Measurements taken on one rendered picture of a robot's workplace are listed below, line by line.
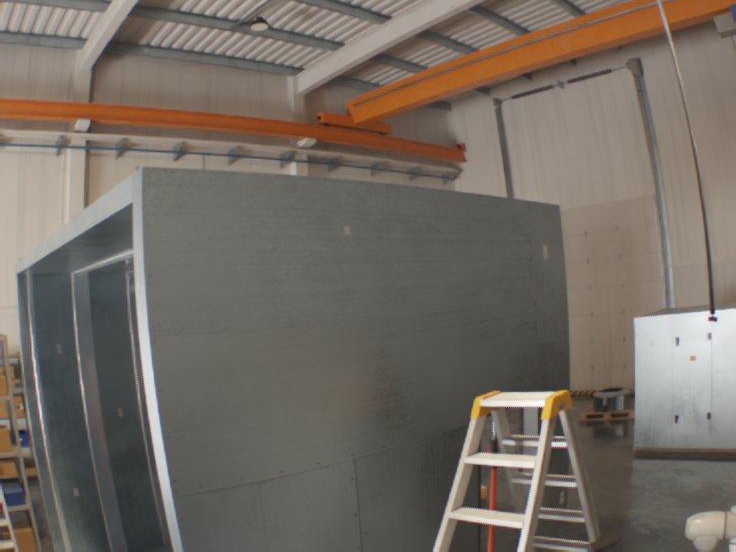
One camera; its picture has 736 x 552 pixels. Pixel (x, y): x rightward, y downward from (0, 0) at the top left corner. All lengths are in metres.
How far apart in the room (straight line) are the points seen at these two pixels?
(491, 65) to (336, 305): 9.20
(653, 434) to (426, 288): 6.82
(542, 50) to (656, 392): 6.01
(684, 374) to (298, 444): 7.07
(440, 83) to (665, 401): 7.32
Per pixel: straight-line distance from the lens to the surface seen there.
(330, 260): 2.36
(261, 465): 2.20
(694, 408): 8.79
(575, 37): 10.39
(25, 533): 6.68
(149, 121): 11.11
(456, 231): 2.89
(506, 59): 11.07
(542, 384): 3.51
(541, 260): 3.51
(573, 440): 2.42
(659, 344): 8.81
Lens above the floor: 2.72
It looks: 5 degrees up
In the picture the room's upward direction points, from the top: 4 degrees counter-clockwise
